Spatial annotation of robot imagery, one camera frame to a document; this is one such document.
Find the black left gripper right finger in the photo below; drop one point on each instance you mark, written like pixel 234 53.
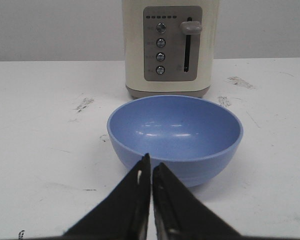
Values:
pixel 178 213

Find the blue bowl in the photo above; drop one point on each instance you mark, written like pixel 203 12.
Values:
pixel 195 138

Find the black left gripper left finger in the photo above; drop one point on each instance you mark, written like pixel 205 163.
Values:
pixel 125 212

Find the cream two-slot toaster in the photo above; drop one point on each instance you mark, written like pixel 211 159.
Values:
pixel 169 46

